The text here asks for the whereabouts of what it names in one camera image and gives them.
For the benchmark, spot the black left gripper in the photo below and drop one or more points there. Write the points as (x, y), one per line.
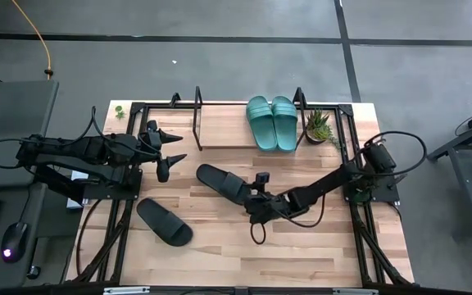
(151, 147)

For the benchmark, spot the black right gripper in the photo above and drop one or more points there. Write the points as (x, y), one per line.
(269, 207)

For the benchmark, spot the black rubber slide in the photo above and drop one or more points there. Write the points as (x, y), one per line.
(219, 180)
(164, 223)

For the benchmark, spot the green rubber slide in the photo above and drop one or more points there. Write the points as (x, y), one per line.
(262, 127)
(286, 127)

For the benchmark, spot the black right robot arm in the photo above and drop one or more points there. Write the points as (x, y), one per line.
(326, 184)

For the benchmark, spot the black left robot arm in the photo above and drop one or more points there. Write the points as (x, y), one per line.
(96, 149)

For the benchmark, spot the small green leaf sprig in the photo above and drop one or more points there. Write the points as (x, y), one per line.
(119, 110)

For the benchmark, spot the small white box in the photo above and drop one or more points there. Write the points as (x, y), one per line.
(76, 180)

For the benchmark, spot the potted succulent plant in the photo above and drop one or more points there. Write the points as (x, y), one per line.
(318, 129)

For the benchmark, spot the grey desk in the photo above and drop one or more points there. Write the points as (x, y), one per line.
(10, 114)

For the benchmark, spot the black computer mouse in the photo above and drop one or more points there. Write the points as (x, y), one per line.
(14, 241)

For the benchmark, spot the small black knob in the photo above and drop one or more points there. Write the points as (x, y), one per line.
(33, 272)

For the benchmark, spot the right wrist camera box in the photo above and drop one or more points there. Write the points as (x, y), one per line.
(262, 182)

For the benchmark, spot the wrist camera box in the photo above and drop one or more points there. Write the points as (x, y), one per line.
(262, 182)
(152, 125)

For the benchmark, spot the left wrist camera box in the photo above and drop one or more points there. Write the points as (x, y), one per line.
(152, 125)

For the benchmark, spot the black aluminium rig frame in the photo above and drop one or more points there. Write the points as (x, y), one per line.
(162, 105)

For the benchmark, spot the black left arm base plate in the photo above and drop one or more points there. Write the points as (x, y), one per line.
(131, 190)

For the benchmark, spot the wooden shelf black metal frame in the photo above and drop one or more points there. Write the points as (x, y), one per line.
(219, 127)

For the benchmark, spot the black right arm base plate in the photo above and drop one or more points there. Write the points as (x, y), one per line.
(383, 194)

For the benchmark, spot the silver metal bracket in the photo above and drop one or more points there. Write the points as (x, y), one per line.
(355, 291)
(125, 290)

